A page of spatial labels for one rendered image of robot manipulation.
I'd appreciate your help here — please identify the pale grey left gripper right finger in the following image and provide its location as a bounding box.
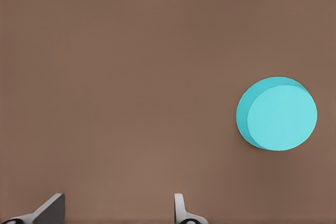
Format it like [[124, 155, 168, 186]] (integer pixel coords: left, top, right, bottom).
[[174, 193, 208, 224]]

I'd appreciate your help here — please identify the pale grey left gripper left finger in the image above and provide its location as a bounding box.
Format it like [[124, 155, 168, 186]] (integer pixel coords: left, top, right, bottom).
[[0, 193, 66, 224]]

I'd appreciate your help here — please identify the blue plate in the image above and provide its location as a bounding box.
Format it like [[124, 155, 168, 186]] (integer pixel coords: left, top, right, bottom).
[[235, 76, 318, 152]]

